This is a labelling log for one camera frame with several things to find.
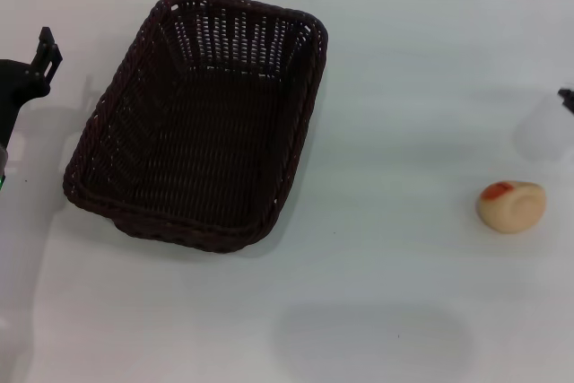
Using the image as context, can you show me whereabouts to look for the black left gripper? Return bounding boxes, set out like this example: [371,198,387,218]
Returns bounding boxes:
[0,26,64,148]

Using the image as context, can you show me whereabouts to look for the dark brown woven basket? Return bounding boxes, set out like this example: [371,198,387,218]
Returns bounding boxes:
[62,0,329,255]

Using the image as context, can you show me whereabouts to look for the shell-shaped beige bread roll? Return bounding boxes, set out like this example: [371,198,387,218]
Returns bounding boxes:
[476,180,547,235]

